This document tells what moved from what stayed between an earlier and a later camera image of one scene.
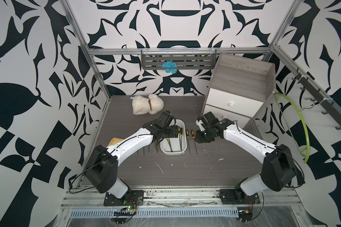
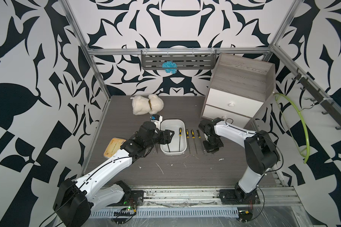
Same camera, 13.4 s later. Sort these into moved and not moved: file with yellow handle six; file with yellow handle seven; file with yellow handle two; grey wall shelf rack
Moved: file with yellow handle two
Not moved: grey wall shelf rack; file with yellow handle seven; file with yellow handle six
